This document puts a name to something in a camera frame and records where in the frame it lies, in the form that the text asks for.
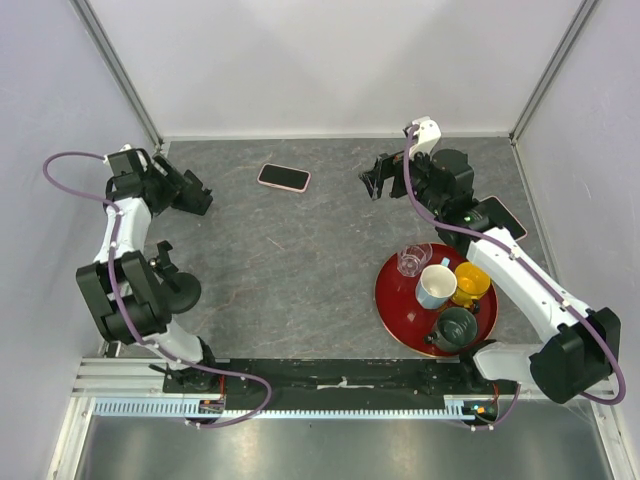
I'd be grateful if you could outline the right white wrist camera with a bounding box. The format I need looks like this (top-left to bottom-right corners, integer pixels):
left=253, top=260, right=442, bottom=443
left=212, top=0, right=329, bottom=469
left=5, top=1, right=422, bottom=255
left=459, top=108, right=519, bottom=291
left=404, top=116, right=442, bottom=160

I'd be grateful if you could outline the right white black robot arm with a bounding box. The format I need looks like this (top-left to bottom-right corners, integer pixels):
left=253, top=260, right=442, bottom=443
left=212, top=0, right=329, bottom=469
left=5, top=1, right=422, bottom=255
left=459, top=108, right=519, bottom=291
left=359, top=149, right=626, bottom=405

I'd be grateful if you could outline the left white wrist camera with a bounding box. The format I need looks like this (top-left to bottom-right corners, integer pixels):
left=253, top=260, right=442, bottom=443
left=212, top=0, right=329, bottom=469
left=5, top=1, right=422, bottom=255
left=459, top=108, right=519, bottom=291
left=102, top=144, right=151, bottom=170

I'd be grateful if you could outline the pink case smartphone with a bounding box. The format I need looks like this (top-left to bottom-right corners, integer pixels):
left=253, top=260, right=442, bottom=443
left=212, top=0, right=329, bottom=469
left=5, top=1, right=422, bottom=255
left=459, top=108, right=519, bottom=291
left=257, top=163, right=311, bottom=193
left=478, top=196, right=527, bottom=241

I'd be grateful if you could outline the light blue white mug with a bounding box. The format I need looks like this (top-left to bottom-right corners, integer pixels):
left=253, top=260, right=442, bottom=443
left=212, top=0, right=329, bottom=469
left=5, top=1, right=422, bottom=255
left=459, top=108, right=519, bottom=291
left=415, top=258, right=458, bottom=310

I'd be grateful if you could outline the black round base phone holder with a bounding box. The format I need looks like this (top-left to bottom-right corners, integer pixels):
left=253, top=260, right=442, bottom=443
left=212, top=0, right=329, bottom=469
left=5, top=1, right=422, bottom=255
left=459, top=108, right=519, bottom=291
left=148, top=240, right=202, bottom=314

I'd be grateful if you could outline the slotted cable duct rail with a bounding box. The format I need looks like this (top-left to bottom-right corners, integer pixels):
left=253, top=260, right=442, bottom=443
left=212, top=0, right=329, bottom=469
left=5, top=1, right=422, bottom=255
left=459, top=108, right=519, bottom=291
left=93, top=397, right=492, bottom=420

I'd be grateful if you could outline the black folding phone stand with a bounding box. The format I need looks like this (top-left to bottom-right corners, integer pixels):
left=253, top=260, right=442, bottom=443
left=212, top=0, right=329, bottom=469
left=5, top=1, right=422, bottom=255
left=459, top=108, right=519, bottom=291
left=171, top=170, right=213, bottom=216

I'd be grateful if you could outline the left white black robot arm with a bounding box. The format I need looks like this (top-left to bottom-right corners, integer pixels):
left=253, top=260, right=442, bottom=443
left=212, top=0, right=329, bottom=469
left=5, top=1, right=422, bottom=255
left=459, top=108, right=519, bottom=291
left=76, top=145, right=220, bottom=393

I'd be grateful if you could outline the aluminium corner post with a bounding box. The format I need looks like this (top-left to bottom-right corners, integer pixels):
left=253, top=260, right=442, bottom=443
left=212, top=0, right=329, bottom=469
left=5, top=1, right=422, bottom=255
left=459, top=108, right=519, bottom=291
left=69, top=0, right=164, bottom=149
left=508, top=0, right=601, bottom=144

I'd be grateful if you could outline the aluminium frame front rail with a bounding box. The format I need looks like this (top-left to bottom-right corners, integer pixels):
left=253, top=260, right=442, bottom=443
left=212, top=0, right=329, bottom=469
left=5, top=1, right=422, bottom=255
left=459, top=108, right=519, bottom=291
left=69, top=356, right=617, bottom=399

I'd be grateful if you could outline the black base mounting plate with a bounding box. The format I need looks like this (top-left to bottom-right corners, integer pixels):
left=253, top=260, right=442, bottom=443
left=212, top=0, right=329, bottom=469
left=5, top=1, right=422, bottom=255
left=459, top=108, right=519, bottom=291
left=163, top=359, right=516, bottom=410

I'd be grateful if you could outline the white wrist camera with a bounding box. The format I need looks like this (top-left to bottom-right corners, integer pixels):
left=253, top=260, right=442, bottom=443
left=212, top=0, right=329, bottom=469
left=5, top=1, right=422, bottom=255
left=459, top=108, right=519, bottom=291
left=102, top=144, right=151, bottom=170
left=404, top=116, right=442, bottom=160

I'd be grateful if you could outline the clear glass cup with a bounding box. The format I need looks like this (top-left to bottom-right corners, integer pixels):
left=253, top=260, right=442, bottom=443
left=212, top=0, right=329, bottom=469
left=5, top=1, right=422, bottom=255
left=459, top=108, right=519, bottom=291
left=397, top=243, right=433, bottom=278

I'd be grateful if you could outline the right aluminium corner post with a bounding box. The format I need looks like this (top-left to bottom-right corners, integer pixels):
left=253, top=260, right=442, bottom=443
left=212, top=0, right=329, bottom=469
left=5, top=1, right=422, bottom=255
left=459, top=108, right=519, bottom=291
left=508, top=0, right=601, bottom=144

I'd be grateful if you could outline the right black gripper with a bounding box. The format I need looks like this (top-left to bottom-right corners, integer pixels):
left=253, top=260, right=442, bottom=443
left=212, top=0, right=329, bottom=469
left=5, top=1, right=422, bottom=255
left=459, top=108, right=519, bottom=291
left=359, top=141, right=446, bottom=216

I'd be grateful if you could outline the left aluminium corner post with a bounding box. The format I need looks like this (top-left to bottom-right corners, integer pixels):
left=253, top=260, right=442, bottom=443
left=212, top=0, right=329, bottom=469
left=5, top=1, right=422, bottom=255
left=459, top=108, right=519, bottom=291
left=69, top=0, right=164, bottom=149

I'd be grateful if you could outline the yellow cup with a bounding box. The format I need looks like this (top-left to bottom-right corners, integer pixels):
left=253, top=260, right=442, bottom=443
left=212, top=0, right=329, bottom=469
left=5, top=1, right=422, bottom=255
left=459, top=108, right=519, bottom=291
left=451, top=262, right=491, bottom=308

